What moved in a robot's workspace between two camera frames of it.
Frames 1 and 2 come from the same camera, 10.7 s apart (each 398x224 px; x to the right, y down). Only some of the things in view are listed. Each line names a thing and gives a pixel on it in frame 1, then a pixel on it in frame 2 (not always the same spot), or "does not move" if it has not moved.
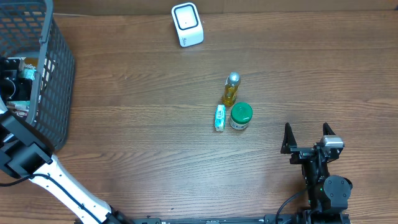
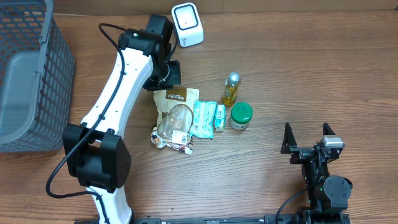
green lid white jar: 240,115 does not move
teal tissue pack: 220,117 does not move
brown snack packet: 32,61 to 175,107
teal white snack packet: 30,71 to 204,114
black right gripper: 308,150 does not move
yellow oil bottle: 232,83 does not move
